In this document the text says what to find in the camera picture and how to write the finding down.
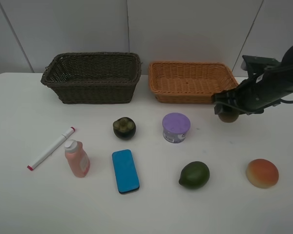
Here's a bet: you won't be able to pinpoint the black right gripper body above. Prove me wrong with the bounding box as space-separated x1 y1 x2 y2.
230 65 293 115

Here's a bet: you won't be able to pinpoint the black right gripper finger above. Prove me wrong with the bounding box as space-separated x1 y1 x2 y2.
214 103 231 115
211 90 236 102

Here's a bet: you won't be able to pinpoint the brown kiwi fruit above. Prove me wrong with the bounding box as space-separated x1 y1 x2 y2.
218 112 239 123

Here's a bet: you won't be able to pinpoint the purple air freshener can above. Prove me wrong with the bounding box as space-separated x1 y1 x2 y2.
162 113 190 143

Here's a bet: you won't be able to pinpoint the green avocado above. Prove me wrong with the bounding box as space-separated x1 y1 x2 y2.
178 161 210 190

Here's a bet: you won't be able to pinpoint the orange peach fruit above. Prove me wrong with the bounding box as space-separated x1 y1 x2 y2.
246 159 279 189

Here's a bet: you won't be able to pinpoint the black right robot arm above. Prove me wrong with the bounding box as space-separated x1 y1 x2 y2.
212 46 293 115

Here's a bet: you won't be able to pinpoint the orange wicker basket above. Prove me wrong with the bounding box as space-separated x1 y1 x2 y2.
148 61 238 104

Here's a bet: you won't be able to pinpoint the dark purple mangosteen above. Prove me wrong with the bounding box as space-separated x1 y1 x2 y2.
113 117 136 140

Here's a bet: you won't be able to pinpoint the blue whiteboard eraser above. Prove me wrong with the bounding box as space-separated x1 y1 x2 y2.
112 149 140 194

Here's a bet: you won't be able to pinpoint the dark brown wicker basket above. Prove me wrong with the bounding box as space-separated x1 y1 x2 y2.
41 52 142 104

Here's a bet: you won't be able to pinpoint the pink bottle white cap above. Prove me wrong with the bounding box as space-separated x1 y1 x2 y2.
64 139 90 178

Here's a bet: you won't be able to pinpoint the white marker red caps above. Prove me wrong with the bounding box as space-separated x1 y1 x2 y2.
27 127 76 171

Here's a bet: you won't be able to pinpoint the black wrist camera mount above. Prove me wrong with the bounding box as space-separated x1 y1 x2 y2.
241 55 280 78

